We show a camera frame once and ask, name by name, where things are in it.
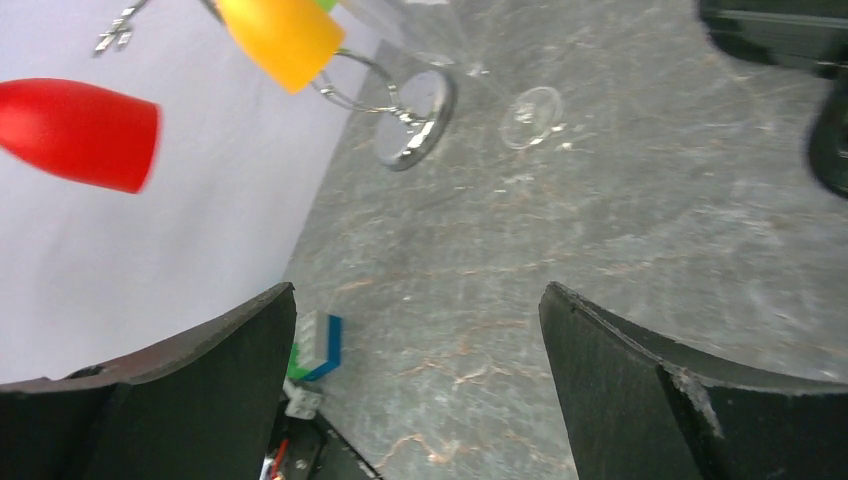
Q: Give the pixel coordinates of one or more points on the yellow plastic wine glass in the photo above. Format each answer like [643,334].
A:
[290,40]

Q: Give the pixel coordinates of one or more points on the black poker chip case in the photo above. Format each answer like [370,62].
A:
[804,35]

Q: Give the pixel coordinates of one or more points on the green plastic wine glass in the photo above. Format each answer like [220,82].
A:
[327,5]

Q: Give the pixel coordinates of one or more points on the red plastic wine glass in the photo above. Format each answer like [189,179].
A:
[80,132]

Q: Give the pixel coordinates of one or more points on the chrome wine glass rack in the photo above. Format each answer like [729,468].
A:
[414,118]

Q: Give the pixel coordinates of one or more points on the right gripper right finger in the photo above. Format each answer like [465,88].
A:
[639,405]

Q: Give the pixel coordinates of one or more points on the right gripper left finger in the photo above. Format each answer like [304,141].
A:
[198,405]

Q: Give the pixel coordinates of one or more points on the coloured toy brick block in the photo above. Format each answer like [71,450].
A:
[317,348]

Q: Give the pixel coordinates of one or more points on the clear flute glass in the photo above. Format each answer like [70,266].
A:
[448,34]

